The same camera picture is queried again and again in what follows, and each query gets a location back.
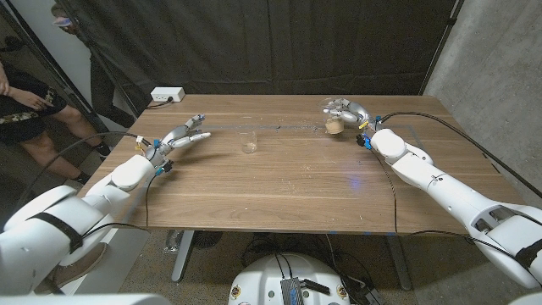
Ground person in black shorts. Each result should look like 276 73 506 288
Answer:
0 61 112 186

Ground grey finned electronics box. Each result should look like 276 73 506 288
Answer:
280 277 305 305

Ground person in dark trousers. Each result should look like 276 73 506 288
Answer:
50 2 139 128

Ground black backdrop stand pole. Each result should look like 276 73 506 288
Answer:
418 0 465 97

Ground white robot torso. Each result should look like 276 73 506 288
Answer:
228 252 352 305

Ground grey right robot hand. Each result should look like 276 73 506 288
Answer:
324 97 378 132

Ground tangled black floor cables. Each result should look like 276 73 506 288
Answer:
241 232 369 289

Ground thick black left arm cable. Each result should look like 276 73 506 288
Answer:
16 130 152 208

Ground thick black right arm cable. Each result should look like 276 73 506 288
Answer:
379 111 542 198

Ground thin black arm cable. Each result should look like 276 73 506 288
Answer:
363 146 517 259
82 169 170 238

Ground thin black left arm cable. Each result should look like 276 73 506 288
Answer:
82 169 170 238

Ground black partition frame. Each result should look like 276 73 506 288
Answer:
0 3 109 136

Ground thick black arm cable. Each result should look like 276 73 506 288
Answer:
379 111 542 198
16 130 152 208

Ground clear plastic cup with sugar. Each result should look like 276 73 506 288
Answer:
319 97 346 136

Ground grey metal table leg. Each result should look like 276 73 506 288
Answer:
385 235 414 291
171 230 196 283

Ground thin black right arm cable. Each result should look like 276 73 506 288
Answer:
363 146 517 259

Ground black flat module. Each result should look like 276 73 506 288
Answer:
301 279 331 297

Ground round black floor fan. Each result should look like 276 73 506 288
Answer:
192 230 224 250

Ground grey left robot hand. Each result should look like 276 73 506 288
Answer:
146 113 212 169

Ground brown sugar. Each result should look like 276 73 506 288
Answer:
324 118 345 136

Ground black backdrop curtain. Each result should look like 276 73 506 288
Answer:
58 0 465 118

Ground black power cable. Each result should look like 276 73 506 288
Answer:
146 97 174 110

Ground white power strip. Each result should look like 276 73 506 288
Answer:
150 86 186 103

